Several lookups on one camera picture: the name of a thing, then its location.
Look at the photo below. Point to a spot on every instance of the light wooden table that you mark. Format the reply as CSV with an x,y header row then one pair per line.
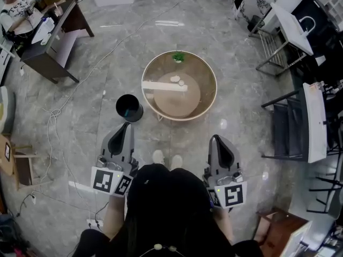
x,y
4,167

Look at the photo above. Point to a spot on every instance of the person's white right shoe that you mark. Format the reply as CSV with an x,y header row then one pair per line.
x,y
177,161

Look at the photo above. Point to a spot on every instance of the person's left forearm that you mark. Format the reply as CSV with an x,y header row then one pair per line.
x,y
113,215

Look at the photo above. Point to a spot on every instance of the white narrow table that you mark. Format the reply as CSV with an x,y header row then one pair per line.
x,y
316,122

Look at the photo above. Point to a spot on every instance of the white sink counter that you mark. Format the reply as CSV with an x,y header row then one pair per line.
x,y
292,28

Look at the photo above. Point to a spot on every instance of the black waste bin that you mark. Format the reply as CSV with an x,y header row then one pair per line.
x,y
135,108

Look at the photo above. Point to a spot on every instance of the white paper sheet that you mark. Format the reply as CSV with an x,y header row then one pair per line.
x,y
40,36

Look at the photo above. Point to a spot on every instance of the arched sink faucet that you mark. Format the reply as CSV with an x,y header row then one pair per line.
x,y
307,17

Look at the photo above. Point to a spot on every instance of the round wooden glass coffee table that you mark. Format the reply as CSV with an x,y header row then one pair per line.
x,y
206,90

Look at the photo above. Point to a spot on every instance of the brown wooden table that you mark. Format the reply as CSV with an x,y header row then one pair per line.
x,y
281,231

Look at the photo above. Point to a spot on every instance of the white plastic bottle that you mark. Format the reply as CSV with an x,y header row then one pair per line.
x,y
47,25

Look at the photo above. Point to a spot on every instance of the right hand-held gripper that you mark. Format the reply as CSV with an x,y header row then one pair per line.
x,y
227,191

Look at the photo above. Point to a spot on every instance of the black metal rack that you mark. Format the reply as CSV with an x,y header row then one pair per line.
x,y
290,132

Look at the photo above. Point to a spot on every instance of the person's black clothing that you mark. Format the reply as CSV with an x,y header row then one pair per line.
x,y
166,189

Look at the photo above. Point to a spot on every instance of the person's white shoe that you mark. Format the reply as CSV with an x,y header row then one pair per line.
x,y
177,161
158,157

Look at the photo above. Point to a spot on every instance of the small green potted plant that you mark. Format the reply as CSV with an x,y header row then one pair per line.
x,y
178,57

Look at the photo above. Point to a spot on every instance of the person's right forearm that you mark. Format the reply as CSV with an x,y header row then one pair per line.
x,y
223,223

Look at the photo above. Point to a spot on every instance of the light wooden chair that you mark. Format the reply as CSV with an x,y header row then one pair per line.
x,y
24,167

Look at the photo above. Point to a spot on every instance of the dark brown desk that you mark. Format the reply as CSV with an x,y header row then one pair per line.
x,y
40,55

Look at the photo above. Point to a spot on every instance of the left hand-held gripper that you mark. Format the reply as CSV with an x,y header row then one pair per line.
x,y
118,170

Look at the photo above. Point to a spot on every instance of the grey floor cushion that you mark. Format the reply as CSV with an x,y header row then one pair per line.
x,y
6,103

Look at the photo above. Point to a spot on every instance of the white power strip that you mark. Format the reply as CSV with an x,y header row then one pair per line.
x,y
94,223

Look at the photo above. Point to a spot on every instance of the person's white left shoe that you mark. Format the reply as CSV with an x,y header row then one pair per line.
x,y
158,157

